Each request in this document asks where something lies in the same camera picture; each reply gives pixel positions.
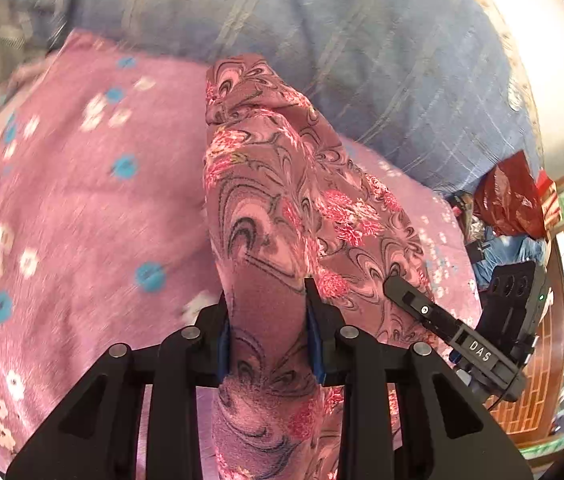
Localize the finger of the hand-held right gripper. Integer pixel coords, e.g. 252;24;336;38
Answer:
383;274;465;346

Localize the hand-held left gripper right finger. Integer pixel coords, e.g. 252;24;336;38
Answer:
304;277;534;480

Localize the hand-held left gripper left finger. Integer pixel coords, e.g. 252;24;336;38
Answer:
6;292;233;480

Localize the pink floral garment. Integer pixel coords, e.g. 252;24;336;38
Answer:
203;55;450;480

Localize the wooden lattice cabinet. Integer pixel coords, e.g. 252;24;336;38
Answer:
487;240;564;436

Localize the blue denim cloth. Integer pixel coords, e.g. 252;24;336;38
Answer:
476;234;545;288

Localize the red plastic bag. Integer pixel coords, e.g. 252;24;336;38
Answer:
473;150;548;238

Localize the red box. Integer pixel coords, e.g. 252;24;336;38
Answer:
536;170;561;227

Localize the pink flowered bedsheet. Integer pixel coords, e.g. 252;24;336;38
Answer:
0;27;483;476

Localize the blue plaid quilt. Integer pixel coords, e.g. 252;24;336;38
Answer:
0;0;545;197

